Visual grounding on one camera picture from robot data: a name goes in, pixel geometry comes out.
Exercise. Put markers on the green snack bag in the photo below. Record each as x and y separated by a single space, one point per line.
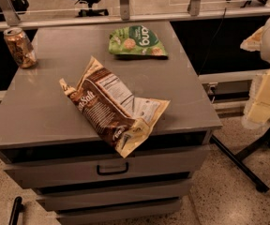
136 40

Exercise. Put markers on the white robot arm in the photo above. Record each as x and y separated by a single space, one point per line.
257 108

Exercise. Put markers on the orange soda can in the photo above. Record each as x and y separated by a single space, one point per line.
20 47

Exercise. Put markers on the grey drawer cabinet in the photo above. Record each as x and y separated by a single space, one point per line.
99 138

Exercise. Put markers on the brown sea salt chip bag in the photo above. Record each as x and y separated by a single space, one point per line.
119 119

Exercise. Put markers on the black drawer handle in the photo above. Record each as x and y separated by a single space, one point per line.
107 170

